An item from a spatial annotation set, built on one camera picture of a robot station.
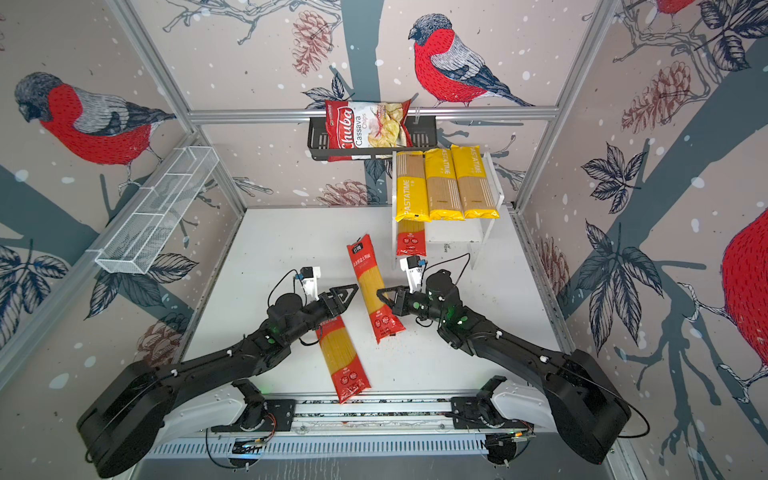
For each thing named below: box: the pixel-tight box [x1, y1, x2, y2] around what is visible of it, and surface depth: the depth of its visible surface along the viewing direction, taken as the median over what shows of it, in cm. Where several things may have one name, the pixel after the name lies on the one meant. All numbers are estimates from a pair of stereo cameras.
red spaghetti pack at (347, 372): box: [316, 315, 371, 404], surface depth 83 cm
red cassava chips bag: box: [325, 99, 413, 162], surface depth 89 cm
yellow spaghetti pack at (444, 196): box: [424, 146, 465, 220], surface depth 80 cm
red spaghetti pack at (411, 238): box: [396, 219, 426, 257], surface depth 89 cm
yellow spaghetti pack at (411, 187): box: [396, 150, 431, 223], surface depth 79 cm
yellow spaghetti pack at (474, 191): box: [451, 144, 500, 219], surface depth 79 cm
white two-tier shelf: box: [391, 151, 398, 270], surface depth 82 cm
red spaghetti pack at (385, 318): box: [347, 234, 406, 344], surface depth 79 cm
